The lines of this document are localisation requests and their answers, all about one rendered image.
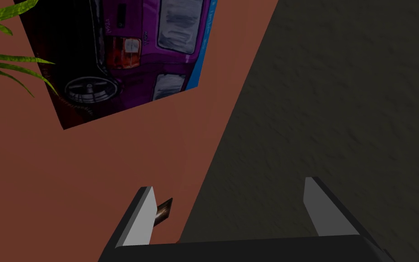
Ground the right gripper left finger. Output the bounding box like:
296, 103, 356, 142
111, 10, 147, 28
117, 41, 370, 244
114, 186, 158, 249

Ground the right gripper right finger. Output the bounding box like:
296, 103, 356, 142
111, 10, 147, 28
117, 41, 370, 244
303, 176, 363, 237

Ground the small brown metallic object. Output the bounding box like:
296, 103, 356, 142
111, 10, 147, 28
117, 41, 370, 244
153, 197, 174, 228

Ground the purple car picture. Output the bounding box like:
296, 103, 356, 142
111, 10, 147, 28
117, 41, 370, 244
13, 0, 219, 131

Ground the green leafy plant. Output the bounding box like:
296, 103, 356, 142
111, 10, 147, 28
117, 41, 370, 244
0, 0, 60, 98

